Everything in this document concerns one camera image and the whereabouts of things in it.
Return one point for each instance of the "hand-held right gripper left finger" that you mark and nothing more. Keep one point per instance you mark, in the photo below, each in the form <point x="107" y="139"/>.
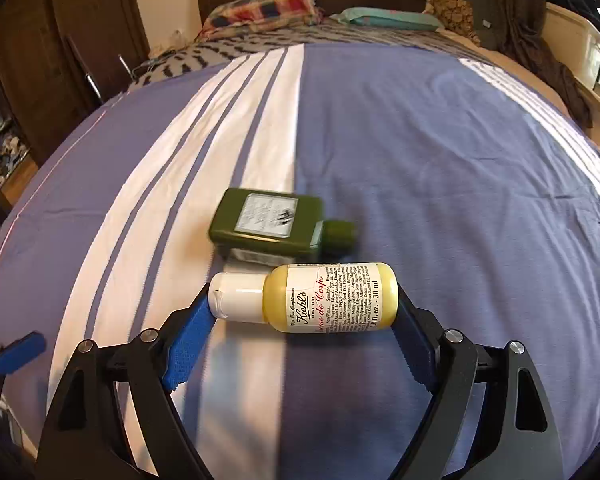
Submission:
<point x="190" y="345"/>

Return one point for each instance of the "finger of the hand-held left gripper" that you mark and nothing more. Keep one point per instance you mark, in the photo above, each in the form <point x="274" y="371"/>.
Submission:
<point x="22" y="352"/>

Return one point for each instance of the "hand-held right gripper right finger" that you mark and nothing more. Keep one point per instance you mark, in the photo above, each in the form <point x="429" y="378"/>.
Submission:
<point x="415" y="350"/>

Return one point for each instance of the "yellow lotion bottle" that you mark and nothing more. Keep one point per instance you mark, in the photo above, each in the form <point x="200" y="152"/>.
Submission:
<point x="330" y="297"/>

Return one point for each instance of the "green bottle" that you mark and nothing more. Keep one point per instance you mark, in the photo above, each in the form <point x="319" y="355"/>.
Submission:
<point x="265" y="220"/>

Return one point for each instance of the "purple and white striped blanket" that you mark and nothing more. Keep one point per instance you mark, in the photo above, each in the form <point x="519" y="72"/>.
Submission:
<point x="430" y="160"/>

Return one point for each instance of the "grey patterned bed sheet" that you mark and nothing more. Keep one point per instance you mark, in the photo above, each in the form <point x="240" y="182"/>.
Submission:
<point x="220" y="55"/>

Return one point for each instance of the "dark wooden wardrobe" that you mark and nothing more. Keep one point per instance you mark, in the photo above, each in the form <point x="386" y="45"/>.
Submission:
<point x="55" y="35"/>

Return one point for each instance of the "teal pillow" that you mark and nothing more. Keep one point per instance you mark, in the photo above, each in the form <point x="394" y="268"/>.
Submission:
<point x="390" y="17"/>

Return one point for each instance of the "plaid pillow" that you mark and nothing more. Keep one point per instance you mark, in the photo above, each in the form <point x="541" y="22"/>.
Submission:
<point x="260" y="12"/>

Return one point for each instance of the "patterned fabric bag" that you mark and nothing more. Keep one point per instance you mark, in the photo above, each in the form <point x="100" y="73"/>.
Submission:
<point x="455" y="10"/>

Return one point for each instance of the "brown curtain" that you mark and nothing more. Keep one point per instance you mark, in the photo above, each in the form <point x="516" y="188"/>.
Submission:
<point x="525" y="20"/>

